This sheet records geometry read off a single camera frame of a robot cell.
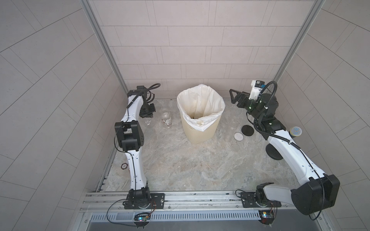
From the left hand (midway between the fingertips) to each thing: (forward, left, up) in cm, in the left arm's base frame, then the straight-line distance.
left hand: (154, 112), depth 97 cm
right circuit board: (-56, -61, -9) cm, 84 cm away
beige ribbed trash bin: (-18, -29, 0) cm, 34 cm away
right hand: (-8, -46, +27) cm, 54 cm away
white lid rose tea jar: (-4, -8, 0) cm, 9 cm away
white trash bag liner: (+1, -31, +6) cm, 32 cm away
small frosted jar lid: (-21, -53, -9) cm, 58 cm away
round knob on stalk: (-25, -75, +17) cm, 81 cm away
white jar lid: (-14, -56, -7) cm, 59 cm away
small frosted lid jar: (-14, -50, +5) cm, 52 cm away
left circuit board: (-57, -3, -6) cm, 57 cm away
